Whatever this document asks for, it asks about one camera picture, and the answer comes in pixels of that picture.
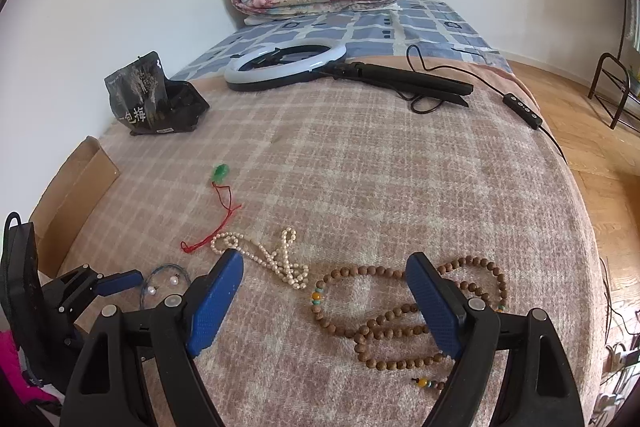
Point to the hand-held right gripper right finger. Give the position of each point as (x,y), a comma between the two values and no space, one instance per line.
(435,304)

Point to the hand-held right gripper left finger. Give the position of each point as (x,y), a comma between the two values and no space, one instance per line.
(215,304)

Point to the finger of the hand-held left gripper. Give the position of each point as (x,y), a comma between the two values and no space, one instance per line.
(80,319)
(118,283)

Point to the blue hoop with pearls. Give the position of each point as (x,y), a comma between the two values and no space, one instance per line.
(174,280)

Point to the brown cardboard box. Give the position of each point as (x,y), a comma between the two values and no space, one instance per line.
(75,197)

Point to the pink cloth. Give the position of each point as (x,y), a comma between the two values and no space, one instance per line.
(12,357)

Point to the pink plaid blanket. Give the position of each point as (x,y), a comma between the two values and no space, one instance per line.
(350,187)

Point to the black snack bag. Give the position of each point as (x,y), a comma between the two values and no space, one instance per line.
(137,94)

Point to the black folded tripod stand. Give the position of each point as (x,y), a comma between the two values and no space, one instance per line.
(400,79)

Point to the dark metal rack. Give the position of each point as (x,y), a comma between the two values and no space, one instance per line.
(607,82)

